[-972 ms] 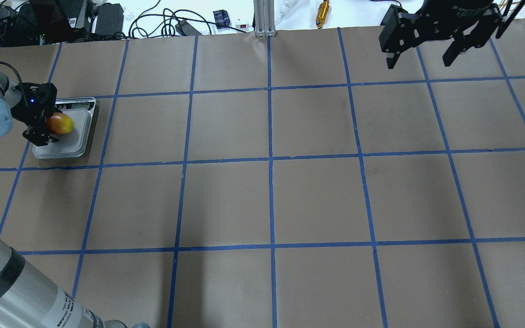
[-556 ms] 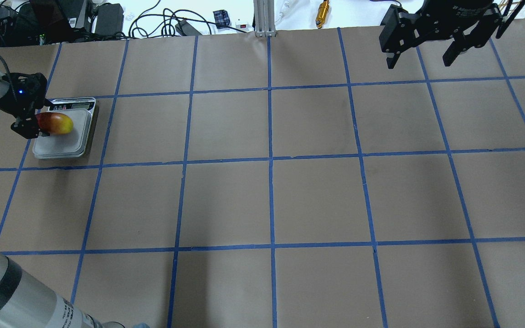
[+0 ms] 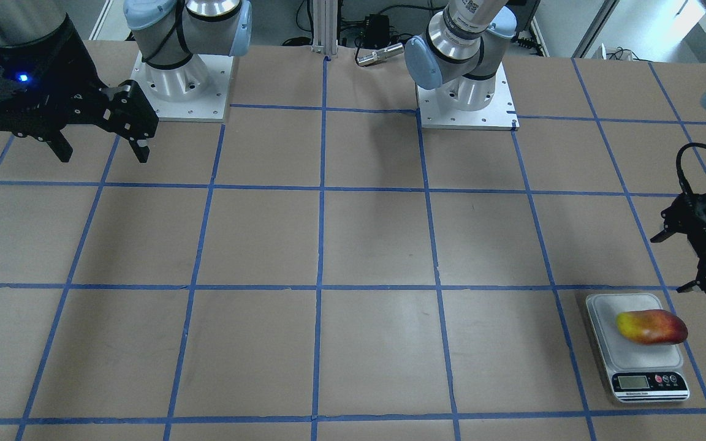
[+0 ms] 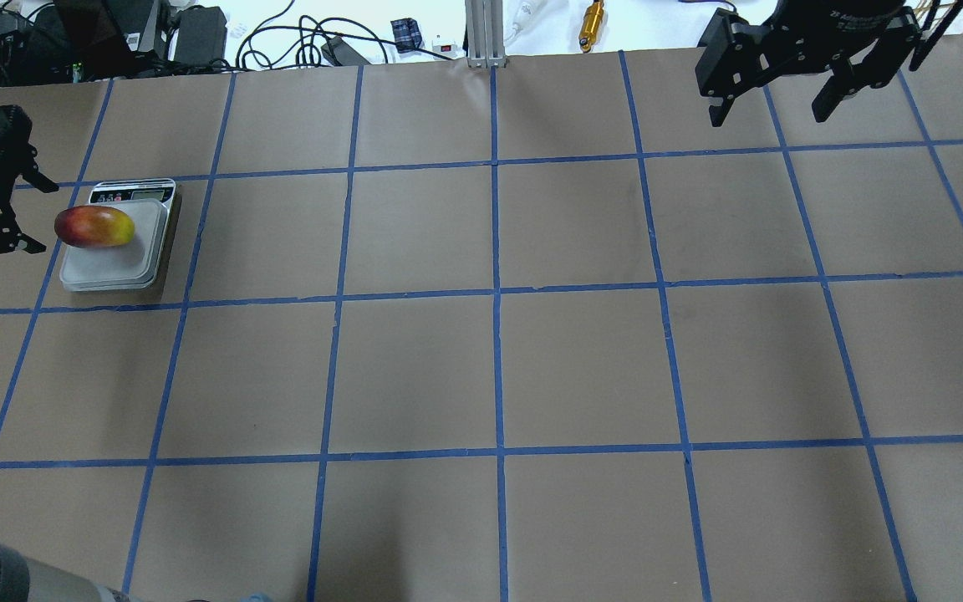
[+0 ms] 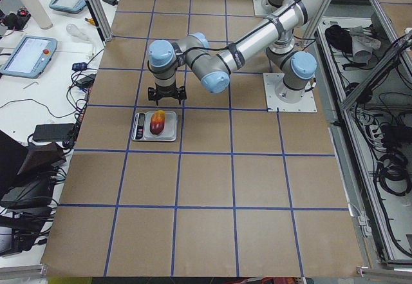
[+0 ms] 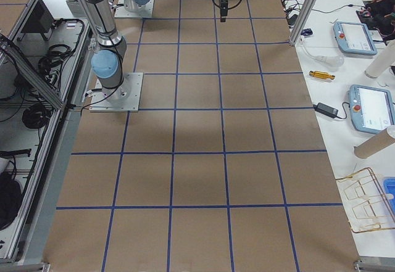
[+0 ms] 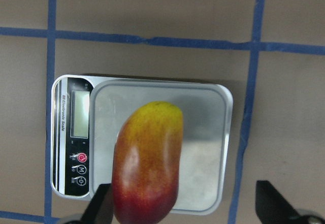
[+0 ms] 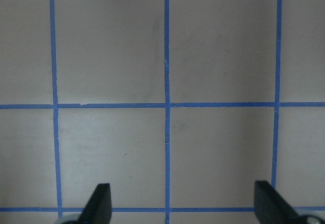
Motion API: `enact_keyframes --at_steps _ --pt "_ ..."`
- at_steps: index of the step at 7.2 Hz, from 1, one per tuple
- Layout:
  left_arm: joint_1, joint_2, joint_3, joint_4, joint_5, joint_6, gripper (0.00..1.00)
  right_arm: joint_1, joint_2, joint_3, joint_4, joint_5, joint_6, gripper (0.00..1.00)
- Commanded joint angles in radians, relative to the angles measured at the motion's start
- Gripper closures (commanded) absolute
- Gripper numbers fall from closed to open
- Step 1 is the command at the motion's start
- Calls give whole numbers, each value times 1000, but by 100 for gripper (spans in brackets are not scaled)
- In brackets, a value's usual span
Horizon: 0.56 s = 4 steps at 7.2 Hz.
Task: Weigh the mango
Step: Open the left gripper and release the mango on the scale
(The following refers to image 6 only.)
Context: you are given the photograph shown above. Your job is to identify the black power adapter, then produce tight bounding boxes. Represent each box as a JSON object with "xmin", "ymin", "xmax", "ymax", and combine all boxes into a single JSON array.
[{"xmin": 313, "ymin": 102, "xmax": 338, "ymax": 118}]

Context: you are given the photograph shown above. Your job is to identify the gold wire rack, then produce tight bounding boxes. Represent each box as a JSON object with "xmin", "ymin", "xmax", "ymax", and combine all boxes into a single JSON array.
[{"xmin": 336, "ymin": 167, "xmax": 394, "ymax": 234}]

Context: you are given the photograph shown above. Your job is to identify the near blue teach pendant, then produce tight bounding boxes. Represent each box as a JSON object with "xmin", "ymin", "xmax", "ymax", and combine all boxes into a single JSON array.
[{"xmin": 348, "ymin": 84, "xmax": 394, "ymax": 134}]

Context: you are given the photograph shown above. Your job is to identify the blue plastic box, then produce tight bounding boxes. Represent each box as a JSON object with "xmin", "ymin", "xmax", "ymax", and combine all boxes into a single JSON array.
[{"xmin": 383, "ymin": 177, "xmax": 395, "ymax": 213}]

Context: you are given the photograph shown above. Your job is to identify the cardboard tube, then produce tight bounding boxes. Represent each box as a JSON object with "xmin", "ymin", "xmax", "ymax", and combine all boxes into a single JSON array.
[{"xmin": 354, "ymin": 125, "xmax": 394, "ymax": 159}]

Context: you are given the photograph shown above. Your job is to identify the far blue teach pendant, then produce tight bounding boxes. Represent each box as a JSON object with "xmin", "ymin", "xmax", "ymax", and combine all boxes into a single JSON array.
[{"xmin": 333, "ymin": 21, "xmax": 377, "ymax": 56}]

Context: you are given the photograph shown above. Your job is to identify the white paper roll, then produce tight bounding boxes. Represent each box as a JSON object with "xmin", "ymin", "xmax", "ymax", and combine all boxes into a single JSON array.
[{"xmin": 365, "ymin": 40, "xmax": 395, "ymax": 78}]

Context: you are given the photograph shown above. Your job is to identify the aluminium frame post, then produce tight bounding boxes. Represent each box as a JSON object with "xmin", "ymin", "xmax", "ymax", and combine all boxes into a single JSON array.
[{"xmin": 289, "ymin": 0, "xmax": 316, "ymax": 46}]

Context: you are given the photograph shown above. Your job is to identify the blue teach pendant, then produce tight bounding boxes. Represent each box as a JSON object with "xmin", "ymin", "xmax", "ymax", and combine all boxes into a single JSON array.
[
  {"xmin": 333, "ymin": 21, "xmax": 377, "ymax": 56},
  {"xmin": 348, "ymin": 84, "xmax": 394, "ymax": 134}
]

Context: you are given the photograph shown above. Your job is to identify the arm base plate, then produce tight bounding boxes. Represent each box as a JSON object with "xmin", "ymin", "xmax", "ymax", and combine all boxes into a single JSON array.
[
  {"xmin": 88, "ymin": 72, "xmax": 143, "ymax": 112},
  {"xmin": 114, "ymin": 0, "xmax": 154, "ymax": 19}
]

